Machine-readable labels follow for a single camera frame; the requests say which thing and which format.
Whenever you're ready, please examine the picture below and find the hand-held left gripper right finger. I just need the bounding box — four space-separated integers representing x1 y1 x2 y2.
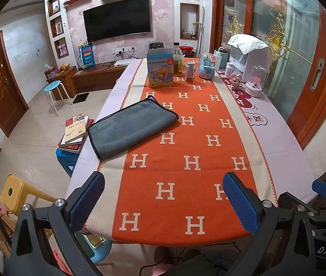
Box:
222 172 321 276

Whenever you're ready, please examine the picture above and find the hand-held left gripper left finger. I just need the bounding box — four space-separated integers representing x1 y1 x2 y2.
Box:
9 171 106 276

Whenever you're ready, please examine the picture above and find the grey towel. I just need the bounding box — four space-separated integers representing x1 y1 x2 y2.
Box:
87 95 180 160

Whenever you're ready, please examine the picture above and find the blue seat chair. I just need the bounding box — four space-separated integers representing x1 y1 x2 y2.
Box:
82 232 113 265

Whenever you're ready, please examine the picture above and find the blue plastic stool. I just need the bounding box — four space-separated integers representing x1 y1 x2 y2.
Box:
55 146 80 178

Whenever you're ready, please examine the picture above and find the yellow chair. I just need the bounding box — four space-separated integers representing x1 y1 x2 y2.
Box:
0 174 58 217

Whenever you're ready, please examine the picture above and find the stack of books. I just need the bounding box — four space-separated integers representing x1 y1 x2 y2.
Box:
58 115 95 152

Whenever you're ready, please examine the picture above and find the orange patterned table blanket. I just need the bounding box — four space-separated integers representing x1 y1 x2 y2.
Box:
65 57 319 245

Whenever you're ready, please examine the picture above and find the brown slipper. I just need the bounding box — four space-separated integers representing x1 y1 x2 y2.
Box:
153 246 173 265

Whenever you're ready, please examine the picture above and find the black floor mat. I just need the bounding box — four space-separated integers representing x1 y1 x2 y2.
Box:
73 92 90 104

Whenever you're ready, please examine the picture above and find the round blue stool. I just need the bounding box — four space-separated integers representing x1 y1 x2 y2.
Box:
43 82 73 117

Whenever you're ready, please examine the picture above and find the pink dome ornament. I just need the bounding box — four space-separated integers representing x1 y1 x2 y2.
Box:
245 65 268 98

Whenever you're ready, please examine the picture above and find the pink figurine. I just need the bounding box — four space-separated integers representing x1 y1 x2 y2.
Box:
229 73 243 90

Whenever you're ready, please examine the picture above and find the wooden television cabinet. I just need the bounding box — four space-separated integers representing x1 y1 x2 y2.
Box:
46 59 140 99

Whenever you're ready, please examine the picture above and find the red tissue box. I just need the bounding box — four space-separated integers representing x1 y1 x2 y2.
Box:
44 66 59 80

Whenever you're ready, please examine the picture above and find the metal can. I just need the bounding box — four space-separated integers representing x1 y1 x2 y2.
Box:
185 60 196 84

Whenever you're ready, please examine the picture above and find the blue snow globe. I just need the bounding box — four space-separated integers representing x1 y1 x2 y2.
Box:
198 53 218 79

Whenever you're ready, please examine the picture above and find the white countertop appliance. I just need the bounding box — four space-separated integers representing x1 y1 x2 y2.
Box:
227 34 273 83

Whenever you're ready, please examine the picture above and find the white plastic jug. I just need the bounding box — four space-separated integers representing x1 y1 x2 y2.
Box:
214 46 227 70

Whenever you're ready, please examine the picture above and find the white router box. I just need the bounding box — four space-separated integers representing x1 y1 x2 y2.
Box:
114 59 139 67

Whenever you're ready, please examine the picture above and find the blue printed pack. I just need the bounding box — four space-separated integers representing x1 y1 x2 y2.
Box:
78 43 95 69

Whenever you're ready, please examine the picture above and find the oil bottle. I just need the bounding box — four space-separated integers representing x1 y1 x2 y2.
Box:
172 42 184 78

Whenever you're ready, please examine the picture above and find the blue duck print box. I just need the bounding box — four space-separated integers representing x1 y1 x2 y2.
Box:
146 48 175 89

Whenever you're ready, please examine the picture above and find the white cloth cover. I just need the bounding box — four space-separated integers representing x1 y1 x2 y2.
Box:
227 34 270 56

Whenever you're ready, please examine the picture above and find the gold door ornament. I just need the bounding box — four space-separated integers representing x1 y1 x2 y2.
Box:
228 14 244 37
266 14 289 55

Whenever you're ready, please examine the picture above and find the red pot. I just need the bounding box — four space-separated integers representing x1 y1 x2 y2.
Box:
179 46 194 58

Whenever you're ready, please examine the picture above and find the wooden framed glass door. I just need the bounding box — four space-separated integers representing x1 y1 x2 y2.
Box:
211 0 326 150

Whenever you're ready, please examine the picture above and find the mop pole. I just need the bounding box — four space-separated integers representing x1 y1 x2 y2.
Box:
195 5 206 56

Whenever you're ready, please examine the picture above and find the black flat television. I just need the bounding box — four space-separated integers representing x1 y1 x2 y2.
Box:
82 0 152 43

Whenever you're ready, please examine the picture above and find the silver door handle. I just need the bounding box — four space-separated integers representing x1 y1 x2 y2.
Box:
309 58 326 93

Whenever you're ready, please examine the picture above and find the wall power strip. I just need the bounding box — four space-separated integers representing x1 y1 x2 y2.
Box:
112 46 135 55

